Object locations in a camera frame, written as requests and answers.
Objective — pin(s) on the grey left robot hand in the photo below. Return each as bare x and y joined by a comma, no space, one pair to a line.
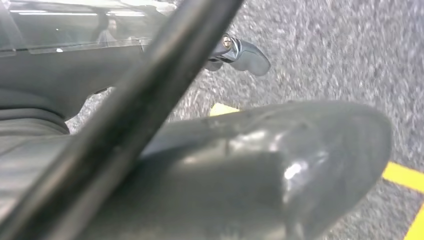
265,172

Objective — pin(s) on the yellow floor tape square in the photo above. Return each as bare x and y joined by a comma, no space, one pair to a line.
404,175

